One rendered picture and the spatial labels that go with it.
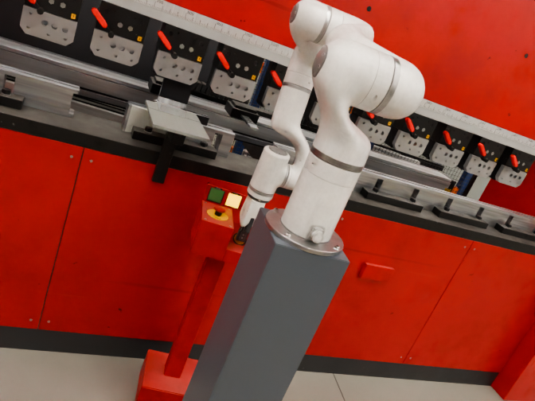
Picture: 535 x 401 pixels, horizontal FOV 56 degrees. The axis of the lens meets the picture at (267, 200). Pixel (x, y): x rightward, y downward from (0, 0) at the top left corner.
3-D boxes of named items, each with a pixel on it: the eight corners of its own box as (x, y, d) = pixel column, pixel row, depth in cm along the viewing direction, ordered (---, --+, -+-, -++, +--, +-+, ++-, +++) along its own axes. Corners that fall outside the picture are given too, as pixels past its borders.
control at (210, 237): (189, 252, 158) (207, 202, 152) (191, 229, 173) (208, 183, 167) (249, 268, 163) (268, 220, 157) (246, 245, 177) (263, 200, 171)
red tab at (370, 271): (360, 278, 215) (367, 264, 213) (357, 275, 217) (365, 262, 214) (388, 282, 221) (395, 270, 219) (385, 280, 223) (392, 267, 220)
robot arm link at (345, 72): (369, 177, 105) (422, 68, 97) (288, 151, 99) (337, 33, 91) (351, 158, 115) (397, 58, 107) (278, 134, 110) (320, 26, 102)
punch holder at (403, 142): (392, 149, 205) (411, 110, 200) (382, 142, 212) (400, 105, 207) (420, 157, 211) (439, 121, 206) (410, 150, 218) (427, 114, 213)
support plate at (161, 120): (152, 126, 148) (153, 123, 148) (145, 102, 171) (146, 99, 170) (208, 142, 156) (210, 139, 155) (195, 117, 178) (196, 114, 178)
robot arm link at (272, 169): (275, 185, 162) (248, 177, 159) (290, 149, 157) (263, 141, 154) (279, 197, 155) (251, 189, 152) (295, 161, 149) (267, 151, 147)
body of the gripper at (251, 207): (247, 182, 161) (236, 211, 166) (249, 196, 152) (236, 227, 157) (269, 188, 163) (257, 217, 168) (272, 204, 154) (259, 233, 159)
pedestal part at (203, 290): (163, 375, 182) (210, 251, 164) (165, 364, 188) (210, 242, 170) (179, 379, 184) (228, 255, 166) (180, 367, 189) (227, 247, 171)
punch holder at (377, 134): (352, 136, 197) (370, 96, 191) (343, 129, 204) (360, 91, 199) (382, 145, 203) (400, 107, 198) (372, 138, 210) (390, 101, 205)
